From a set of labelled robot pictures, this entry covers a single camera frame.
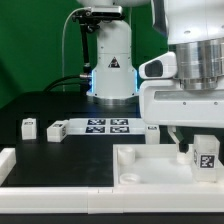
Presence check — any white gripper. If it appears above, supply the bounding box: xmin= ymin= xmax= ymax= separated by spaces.
xmin=139 ymin=78 xmax=224 ymax=153

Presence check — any white square table top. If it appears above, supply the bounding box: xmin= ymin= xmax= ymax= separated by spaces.
xmin=113 ymin=144 xmax=224 ymax=185

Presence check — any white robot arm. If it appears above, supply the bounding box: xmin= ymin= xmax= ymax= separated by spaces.
xmin=78 ymin=0 xmax=224 ymax=145

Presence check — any white U-shaped obstacle fence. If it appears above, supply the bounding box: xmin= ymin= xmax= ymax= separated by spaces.
xmin=0 ymin=148 xmax=224 ymax=214

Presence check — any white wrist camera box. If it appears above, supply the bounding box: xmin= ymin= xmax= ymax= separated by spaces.
xmin=139 ymin=52 xmax=177 ymax=80

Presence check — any white marker base plate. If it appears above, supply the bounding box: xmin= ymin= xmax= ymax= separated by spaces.
xmin=68 ymin=118 xmax=145 ymax=135

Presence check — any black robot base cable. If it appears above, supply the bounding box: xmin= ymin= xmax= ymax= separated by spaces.
xmin=43 ymin=74 xmax=93 ymax=93

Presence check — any black camera stand pole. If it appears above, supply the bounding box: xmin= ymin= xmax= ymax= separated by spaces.
xmin=80 ymin=24 xmax=91 ymax=74

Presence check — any black camera on stand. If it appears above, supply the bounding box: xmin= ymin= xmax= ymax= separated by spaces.
xmin=72 ymin=6 xmax=124 ymax=23

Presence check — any white camera cable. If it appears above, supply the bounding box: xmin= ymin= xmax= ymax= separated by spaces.
xmin=61 ymin=7 xmax=91 ymax=92

